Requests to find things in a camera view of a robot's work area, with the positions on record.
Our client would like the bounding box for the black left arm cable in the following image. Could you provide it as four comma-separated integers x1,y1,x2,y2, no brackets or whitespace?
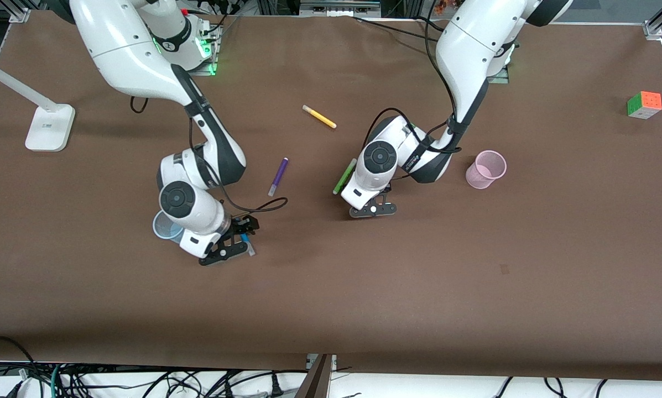
368,0,465,156

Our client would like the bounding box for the translucent pink cup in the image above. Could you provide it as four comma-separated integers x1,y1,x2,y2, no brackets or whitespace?
466,150,507,190

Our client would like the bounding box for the green marker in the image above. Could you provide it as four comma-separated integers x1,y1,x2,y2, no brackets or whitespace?
332,158,358,195

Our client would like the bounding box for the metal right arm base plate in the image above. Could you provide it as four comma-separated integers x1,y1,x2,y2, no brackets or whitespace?
190,21,222,76

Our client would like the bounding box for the long black table cable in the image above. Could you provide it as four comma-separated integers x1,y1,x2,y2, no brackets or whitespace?
353,15,440,43

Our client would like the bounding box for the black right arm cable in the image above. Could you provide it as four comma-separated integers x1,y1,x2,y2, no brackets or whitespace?
130,96,289,216

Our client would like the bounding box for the white lamp stand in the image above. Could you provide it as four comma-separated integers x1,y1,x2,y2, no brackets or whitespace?
0,54,76,152

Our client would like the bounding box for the black looped floor cable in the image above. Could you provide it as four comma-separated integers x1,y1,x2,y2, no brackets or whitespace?
0,334,35,382

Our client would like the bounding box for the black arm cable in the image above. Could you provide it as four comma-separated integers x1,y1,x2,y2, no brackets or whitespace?
368,0,465,156
130,96,289,216

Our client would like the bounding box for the translucent blue cup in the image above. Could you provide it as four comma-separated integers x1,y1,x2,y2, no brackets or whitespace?
153,210,185,244

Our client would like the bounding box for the purple marker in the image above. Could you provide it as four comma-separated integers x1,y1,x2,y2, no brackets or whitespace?
268,158,289,197

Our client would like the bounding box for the yellow marker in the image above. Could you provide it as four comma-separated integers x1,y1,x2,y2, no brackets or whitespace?
302,104,337,129

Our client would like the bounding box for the colourful puzzle cube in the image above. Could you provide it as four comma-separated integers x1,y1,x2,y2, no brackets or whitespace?
627,91,662,120

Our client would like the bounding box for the dark table support post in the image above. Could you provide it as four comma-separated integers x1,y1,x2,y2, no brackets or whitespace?
295,354,335,398

